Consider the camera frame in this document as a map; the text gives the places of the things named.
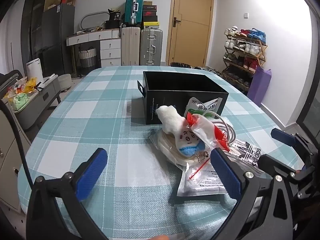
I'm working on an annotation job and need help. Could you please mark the black chair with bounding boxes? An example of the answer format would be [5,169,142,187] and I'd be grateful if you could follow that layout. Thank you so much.
[0,69,23,90]

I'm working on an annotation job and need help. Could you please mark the woven basket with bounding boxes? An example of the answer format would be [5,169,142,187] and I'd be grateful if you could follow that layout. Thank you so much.
[78,48,97,68]

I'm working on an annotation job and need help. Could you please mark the black case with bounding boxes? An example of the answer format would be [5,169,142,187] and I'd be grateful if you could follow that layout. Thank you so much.
[105,20,123,29]

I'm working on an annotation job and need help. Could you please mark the clear logo plastic bag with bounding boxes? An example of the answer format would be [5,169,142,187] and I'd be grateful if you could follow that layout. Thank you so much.
[225,140,273,178]

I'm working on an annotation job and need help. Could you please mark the grey refrigerator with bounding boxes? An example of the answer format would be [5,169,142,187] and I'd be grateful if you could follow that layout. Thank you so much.
[41,4,75,77]

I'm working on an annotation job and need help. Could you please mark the green white packet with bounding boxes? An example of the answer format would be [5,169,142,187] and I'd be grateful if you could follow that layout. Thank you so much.
[185,97,223,120]

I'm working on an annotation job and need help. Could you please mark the bagged white rope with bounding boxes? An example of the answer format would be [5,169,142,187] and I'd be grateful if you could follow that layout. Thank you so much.
[150,130,198,167]

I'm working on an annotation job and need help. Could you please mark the white cabinet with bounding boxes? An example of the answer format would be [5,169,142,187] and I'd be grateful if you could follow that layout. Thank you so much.
[0,110,32,210]

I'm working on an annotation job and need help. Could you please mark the white printed pouch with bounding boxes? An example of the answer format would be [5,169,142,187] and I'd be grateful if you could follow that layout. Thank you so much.
[177,155,228,197]

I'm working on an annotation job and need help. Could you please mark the teal suitcase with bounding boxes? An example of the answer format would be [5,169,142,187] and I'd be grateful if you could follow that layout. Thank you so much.
[124,0,145,27]

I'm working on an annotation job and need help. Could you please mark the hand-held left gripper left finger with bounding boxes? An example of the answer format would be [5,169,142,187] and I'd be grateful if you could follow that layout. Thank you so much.
[26,148,108,240]

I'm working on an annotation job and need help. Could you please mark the yellow packet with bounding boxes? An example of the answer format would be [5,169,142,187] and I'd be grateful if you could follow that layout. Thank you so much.
[24,77,42,93]

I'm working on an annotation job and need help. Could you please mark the grey side cabinet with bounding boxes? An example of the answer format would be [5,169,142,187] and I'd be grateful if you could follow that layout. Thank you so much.
[7,74,62,130]

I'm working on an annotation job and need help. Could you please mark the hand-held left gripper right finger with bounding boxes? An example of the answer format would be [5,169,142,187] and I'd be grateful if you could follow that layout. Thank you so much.
[211,148,298,240]

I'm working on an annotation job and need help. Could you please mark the red white plastic bag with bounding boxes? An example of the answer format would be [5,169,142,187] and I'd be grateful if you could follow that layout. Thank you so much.
[186,114,232,153]

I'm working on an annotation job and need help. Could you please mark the dark glass sliding door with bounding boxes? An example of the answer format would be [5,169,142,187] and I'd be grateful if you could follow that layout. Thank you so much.
[296,5,320,140]

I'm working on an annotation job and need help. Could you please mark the round stool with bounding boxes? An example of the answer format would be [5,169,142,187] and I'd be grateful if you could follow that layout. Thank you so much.
[58,74,73,92]

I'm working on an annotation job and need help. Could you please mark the oval mirror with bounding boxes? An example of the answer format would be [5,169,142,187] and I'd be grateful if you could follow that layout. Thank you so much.
[79,11,108,30]

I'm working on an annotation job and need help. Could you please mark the white drawer desk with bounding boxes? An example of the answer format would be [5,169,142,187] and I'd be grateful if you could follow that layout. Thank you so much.
[66,28,122,77]

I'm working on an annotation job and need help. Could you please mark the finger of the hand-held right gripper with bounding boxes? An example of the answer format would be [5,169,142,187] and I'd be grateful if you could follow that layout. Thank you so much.
[257,154,300,180]
[271,128,314,157]

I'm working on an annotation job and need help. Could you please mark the beige suitcase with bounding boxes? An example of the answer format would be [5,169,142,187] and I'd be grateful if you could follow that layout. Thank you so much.
[121,26,141,66]

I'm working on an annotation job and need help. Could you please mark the teal checked tablecloth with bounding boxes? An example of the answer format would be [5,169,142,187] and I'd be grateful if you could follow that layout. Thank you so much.
[17,66,310,240]

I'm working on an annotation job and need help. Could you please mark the white cable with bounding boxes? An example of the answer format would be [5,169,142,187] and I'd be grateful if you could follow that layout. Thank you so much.
[207,114,237,145]

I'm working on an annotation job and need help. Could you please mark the silver suitcase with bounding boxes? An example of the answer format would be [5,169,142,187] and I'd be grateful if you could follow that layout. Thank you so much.
[140,29,163,66]

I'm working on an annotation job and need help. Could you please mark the scattered slippers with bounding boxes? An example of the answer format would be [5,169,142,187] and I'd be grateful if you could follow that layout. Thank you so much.
[192,65,225,77]

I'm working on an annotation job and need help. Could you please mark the wooden shoe rack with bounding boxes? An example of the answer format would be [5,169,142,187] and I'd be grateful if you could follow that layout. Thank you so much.
[221,26,268,93]

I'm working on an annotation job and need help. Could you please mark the black cable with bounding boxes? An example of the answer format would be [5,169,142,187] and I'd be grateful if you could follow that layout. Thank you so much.
[0,101,34,189]

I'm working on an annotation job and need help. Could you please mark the white plush toy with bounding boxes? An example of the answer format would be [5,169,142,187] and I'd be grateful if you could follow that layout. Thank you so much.
[155,105,205,158]

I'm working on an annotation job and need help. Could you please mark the black cardboard box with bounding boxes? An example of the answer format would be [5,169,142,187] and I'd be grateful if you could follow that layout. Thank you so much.
[137,71,229,125]

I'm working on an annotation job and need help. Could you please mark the black red shoe box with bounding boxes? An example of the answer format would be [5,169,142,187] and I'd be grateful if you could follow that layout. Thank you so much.
[143,5,158,16]

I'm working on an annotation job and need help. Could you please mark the purple bag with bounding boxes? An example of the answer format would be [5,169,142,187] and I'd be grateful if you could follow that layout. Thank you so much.
[246,65,272,105]

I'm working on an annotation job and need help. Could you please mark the wooden door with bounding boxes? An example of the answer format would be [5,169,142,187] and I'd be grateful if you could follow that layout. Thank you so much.
[166,0,215,67]

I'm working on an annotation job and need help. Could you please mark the black paper bag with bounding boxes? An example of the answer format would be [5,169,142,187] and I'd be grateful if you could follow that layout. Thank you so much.
[108,9,122,22]

